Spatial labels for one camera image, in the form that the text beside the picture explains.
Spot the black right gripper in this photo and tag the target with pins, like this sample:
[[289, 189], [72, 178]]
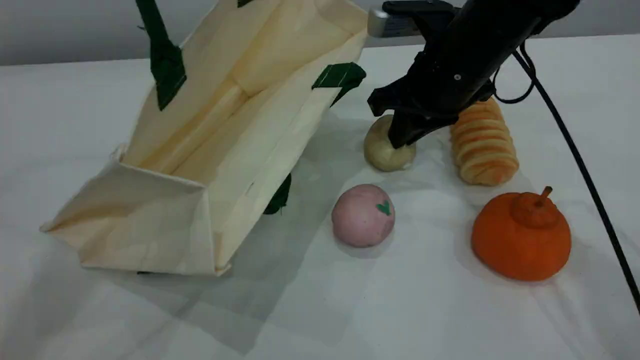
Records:
[[457, 77]]

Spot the beige round egg yolk pastry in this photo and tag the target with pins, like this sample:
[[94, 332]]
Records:
[[382, 156]]

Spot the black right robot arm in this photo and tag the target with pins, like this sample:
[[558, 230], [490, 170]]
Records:
[[515, 20]]

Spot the striped golden spiral bread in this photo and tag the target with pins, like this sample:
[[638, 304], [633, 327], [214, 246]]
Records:
[[485, 150]]

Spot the pink round bun green leaf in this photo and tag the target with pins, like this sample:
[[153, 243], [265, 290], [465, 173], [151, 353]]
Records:
[[362, 217]]

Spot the orange pumpkin shaped toy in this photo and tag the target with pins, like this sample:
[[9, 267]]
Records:
[[520, 240]]

